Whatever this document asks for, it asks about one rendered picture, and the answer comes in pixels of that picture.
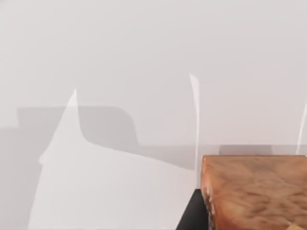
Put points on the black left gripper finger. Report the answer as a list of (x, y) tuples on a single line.
[(195, 213)]

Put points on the brown bread loaf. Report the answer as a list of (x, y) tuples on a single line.
[(256, 191)]

